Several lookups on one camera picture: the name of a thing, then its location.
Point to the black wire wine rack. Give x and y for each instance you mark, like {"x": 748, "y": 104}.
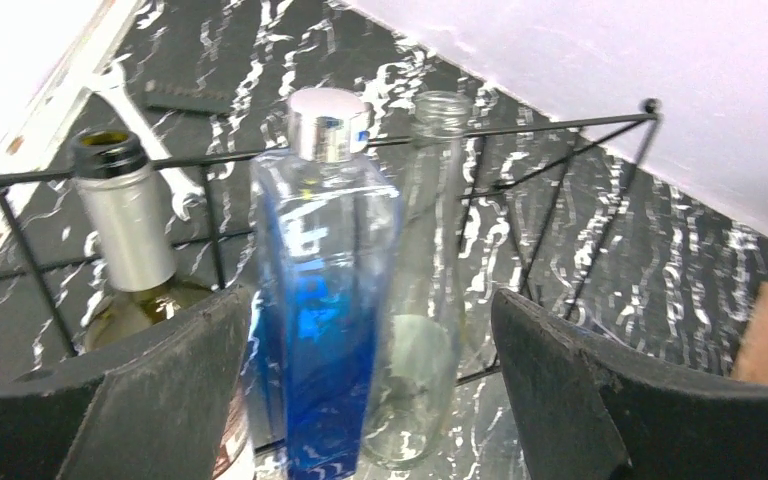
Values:
{"x": 650, "y": 116}

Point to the dark green wine bottle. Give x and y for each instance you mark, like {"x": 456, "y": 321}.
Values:
{"x": 118, "y": 187}

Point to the clear glass bottle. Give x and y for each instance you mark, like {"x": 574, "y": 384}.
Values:
{"x": 424, "y": 314}

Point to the silver wrench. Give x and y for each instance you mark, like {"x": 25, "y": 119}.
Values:
{"x": 110, "y": 85}

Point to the aluminium frame rail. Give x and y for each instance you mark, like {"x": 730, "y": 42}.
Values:
{"x": 48, "y": 50}

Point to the black hex key strip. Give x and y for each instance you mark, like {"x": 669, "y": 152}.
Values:
{"x": 201, "y": 101}

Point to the blue square glass bottle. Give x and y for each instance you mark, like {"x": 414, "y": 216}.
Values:
{"x": 327, "y": 222}

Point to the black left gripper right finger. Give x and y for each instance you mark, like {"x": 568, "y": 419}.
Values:
{"x": 587, "y": 407}

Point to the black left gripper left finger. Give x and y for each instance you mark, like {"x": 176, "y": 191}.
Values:
{"x": 151, "y": 406}

